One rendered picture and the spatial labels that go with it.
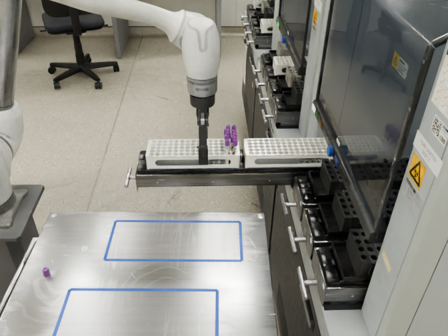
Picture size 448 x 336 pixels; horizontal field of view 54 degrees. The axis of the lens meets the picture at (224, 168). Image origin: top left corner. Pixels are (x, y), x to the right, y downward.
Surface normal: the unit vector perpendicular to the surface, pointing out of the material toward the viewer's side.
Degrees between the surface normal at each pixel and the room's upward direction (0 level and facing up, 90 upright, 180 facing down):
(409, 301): 90
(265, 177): 90
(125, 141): 0
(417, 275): 90
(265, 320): 0
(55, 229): 0
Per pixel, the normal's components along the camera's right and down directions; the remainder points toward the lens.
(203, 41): 0.15, 0.45
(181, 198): 0.01, -0.81
